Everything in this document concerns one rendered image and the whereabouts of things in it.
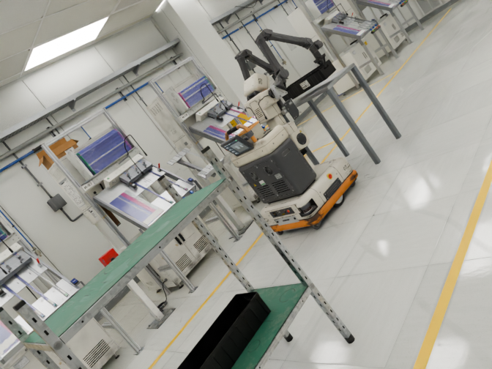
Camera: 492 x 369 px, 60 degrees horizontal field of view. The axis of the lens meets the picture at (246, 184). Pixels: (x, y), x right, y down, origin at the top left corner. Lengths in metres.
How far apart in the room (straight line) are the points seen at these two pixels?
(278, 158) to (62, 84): 3.92
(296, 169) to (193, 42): 4.28
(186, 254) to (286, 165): 1.67
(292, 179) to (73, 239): 3.34
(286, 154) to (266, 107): 0.45
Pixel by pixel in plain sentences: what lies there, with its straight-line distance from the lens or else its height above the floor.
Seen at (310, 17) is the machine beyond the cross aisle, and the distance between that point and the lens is 7.95.
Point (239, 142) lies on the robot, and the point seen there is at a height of 0.89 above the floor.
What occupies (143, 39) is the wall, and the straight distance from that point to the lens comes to 7.32.
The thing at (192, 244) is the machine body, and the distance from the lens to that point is 4.48.
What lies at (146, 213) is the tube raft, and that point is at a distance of 4.07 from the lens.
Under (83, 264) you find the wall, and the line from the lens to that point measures 5.76.
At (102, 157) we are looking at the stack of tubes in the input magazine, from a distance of 4.47.
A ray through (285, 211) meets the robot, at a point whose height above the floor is 0.23.
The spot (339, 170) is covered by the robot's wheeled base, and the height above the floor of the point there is 0.21.
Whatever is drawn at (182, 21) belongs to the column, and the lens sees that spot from 7.19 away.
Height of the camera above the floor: 1.20
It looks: 10 degrees down
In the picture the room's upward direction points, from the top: 37 degrees counter-clockwise
